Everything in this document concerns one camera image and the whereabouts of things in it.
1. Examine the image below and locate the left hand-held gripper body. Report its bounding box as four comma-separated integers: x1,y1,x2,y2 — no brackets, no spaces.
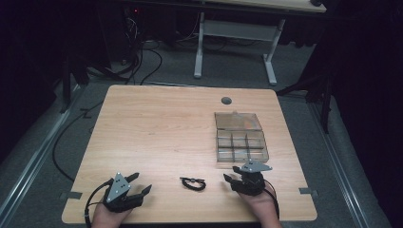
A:
102,172,144,214

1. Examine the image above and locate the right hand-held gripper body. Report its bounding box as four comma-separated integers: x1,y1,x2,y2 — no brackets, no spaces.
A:
232,159,274,196

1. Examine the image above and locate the clear plastic compartment box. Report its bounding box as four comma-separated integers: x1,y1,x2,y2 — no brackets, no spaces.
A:
214,110,271,164

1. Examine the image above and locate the black cord bracelet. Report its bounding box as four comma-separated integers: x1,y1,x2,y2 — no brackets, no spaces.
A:
179,176,207,192

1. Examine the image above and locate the person's right hand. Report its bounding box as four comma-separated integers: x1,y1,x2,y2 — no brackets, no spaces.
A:
239,189,283,228

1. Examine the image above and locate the person's left hand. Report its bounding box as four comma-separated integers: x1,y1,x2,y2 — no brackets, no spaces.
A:
91,201,133,228

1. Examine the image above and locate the grey tape strip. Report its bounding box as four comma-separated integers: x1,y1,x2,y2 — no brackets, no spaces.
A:
59,190,84,201
297,186,319,196

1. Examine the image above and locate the black metal stand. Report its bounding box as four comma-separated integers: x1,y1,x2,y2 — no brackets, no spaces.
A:
275,70,336,135
58,53,91,115

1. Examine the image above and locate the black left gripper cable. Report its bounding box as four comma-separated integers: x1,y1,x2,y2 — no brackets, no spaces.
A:
83,178,114,228

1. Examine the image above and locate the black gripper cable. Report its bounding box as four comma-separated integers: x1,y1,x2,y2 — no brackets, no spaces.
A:
261,178,281,220
83,178,114,228

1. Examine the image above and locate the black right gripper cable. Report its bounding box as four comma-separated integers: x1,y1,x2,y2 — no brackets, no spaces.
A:
261,178,281,220

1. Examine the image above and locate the black floor cable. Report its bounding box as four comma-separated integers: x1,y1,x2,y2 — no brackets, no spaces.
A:
51,100,106,183

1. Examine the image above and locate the grey floor rail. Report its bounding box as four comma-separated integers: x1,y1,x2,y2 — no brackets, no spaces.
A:
308,101,372,228
0,84,84,222

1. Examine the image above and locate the bundle of black cables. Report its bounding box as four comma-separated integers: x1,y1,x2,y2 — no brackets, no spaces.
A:
118,6,163,86

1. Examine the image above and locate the white desk with metal frame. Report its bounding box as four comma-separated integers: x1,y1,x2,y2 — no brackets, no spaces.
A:
192,0,327,86

